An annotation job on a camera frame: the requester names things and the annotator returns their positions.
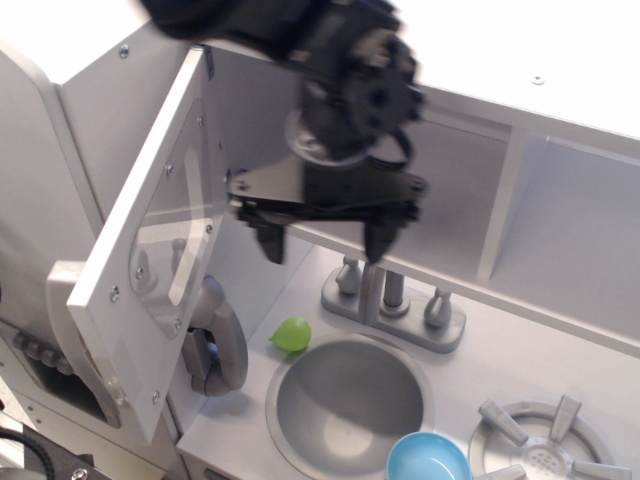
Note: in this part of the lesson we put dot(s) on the grey toy fridge door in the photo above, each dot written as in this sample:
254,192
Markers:
49,222

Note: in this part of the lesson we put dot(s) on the white microwave door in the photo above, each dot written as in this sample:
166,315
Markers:
140,250

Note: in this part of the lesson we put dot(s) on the grey toy stove burner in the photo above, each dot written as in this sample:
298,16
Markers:
539,440

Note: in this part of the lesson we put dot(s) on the grey toy faucet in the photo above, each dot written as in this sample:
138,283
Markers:
376,297

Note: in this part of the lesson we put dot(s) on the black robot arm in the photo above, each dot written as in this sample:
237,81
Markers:
349,155

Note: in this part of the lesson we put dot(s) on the green toy pear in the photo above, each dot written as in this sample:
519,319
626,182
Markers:
293,335

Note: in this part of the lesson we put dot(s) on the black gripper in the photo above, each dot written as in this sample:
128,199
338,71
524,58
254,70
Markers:
293,190

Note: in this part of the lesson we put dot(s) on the blue plastic bowl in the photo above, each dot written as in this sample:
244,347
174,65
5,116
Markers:
426,455

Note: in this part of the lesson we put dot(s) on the grey toy sink basin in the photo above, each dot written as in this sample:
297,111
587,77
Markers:
336,409

